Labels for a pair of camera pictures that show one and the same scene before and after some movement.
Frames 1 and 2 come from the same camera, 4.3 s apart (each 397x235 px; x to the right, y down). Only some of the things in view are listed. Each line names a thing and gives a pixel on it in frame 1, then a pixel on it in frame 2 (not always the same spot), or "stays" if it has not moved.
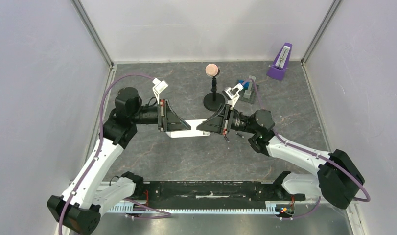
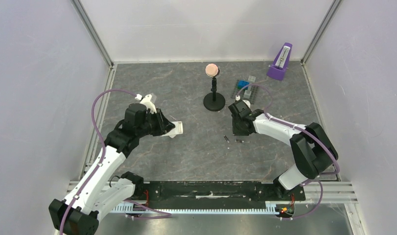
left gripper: (170, 121) -> (164, 125)
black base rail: (219, 191) stays
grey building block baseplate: (253, 99) stays
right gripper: (225, 119) -> (238, 125)
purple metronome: (277, 70) stays
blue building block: (245, 85) stays
